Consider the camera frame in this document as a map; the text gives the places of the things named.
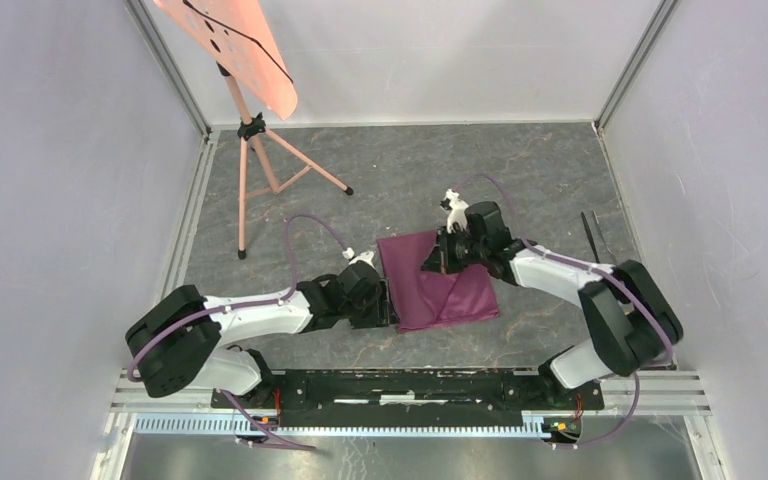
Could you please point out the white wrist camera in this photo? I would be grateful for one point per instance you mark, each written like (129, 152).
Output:
(364, 257)
(456, 209)

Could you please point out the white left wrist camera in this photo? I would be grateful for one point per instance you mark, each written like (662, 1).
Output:
(364, 257)

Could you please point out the pink music stand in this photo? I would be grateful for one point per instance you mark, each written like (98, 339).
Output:
(237, 36)

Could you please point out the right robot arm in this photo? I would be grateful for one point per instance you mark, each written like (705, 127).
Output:
(630, 323)

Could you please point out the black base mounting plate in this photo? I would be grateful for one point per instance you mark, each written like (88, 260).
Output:
(413, 397)

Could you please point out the purple cloth napkin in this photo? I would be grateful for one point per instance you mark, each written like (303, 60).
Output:
(425, 300)

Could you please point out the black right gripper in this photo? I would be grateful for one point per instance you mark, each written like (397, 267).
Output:
(440, 261)

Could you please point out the slotted cable duct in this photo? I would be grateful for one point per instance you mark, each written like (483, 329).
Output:
(234, 424)

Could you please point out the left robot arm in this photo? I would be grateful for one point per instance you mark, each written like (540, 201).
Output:
(192, 340)

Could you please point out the black knife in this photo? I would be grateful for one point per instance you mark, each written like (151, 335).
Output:
(592, 230)

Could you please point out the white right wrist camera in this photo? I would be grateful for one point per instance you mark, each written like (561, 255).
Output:
(456, 209)

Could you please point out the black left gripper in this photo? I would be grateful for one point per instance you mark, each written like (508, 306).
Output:
(383, 313)

